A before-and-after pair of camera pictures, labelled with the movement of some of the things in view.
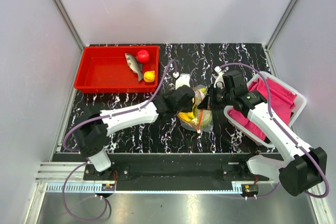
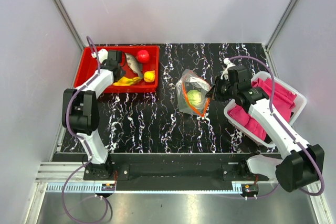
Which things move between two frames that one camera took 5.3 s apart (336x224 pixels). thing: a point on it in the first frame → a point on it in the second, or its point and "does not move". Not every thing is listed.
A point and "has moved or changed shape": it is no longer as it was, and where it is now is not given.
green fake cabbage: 207,117 → 194,96
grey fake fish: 134,65 does not move
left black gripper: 188,108 → 122,74
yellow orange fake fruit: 149,76 does not move
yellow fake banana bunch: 186,116 → 125,81
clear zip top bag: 199,120 has moved or changed shape
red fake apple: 143,56 does not move
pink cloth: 282,102 does not move
